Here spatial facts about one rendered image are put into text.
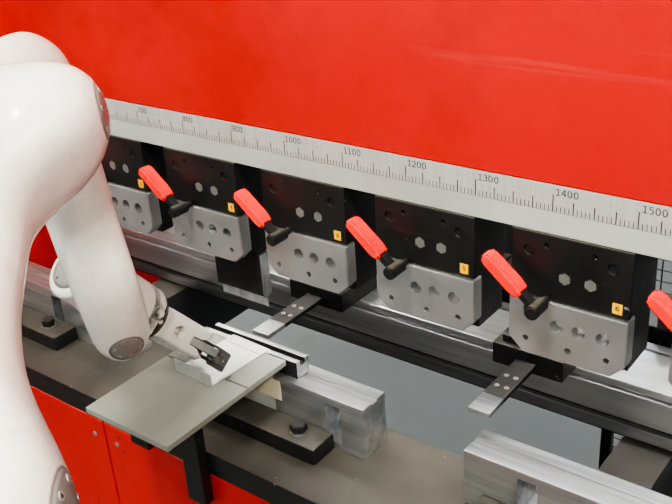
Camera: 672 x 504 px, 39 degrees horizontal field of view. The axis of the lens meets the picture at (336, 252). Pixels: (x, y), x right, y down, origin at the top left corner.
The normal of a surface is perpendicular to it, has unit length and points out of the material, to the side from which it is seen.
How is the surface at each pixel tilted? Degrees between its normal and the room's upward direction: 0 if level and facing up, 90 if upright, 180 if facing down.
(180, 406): 0
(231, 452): 0
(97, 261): 63
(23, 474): 41
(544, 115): 90
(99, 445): 90
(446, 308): 90
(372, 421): 90
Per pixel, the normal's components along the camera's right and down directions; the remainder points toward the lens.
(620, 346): -0.60, 0.39
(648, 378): -0.07, -0.89
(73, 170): 0.82, 0.48
